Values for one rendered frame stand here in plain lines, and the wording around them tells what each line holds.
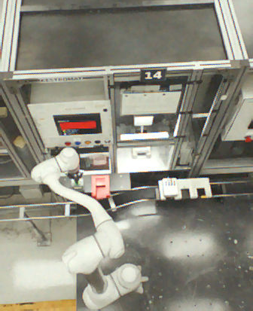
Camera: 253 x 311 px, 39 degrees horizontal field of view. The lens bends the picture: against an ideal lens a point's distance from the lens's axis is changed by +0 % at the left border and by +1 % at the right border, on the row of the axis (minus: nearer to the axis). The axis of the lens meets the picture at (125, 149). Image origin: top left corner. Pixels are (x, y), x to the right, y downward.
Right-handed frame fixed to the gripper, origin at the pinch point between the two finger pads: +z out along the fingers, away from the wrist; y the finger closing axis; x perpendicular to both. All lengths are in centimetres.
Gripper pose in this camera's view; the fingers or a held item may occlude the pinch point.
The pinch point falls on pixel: (76, 179)
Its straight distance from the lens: 244.8
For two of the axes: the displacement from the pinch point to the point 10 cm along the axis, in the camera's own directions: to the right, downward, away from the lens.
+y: -10.0, 0.6, -0.3
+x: 0.6, 8.8, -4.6
